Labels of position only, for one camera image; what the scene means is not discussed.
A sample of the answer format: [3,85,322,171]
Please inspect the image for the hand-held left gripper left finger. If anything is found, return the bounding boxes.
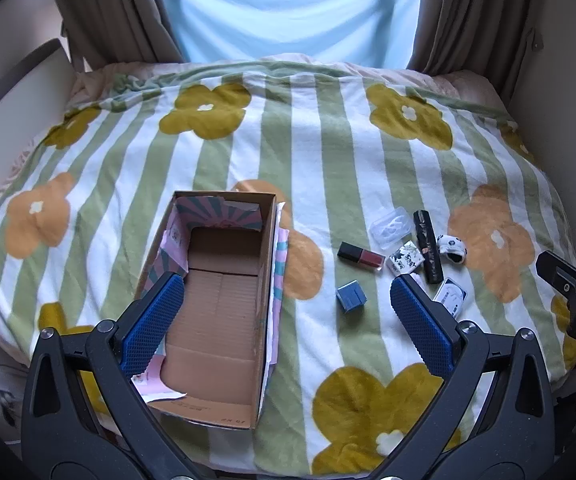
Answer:
[20,271,204,480]

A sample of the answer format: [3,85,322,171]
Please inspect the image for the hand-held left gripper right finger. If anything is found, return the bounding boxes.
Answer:
[373,272,556,480]

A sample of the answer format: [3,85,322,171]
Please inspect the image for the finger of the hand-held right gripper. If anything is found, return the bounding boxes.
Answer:
[535,250,576,307]

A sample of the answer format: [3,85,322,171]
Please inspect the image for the clear floss pick container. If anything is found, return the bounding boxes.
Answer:
[432,277,469,318]

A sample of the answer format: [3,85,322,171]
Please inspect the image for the cardboard box with pink lining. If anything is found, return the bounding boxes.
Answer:
[133,190,290,432]

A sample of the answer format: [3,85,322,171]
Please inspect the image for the white printed tissue pack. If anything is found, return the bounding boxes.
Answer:
[387,241,425,275]

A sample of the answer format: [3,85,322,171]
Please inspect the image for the small blue box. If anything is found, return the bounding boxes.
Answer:
[335,278,369,309]

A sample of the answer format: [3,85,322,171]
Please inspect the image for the black tube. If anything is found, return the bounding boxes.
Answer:
[413,209,444,286]

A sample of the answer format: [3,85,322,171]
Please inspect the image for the fluffy sock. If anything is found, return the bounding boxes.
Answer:
[435,233,469,265]

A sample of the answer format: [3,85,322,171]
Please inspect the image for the clear plastic case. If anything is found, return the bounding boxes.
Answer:
[370,206,411,248]

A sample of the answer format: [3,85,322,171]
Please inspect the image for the striped flower blanket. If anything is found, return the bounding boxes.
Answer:
[0,60,576,476]

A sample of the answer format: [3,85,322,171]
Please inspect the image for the pink quilt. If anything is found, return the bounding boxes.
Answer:
[68,52,514,111]

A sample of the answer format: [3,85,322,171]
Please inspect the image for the beige headboard panel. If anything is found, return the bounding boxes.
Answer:
[0,37,81,196]

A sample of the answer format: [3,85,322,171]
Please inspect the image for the brown curtain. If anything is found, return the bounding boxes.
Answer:
[43,0,184,73]
[405,0,544,78]

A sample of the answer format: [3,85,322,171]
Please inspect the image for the light blue sheer curtain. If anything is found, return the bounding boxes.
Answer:
[150,0,426,68]

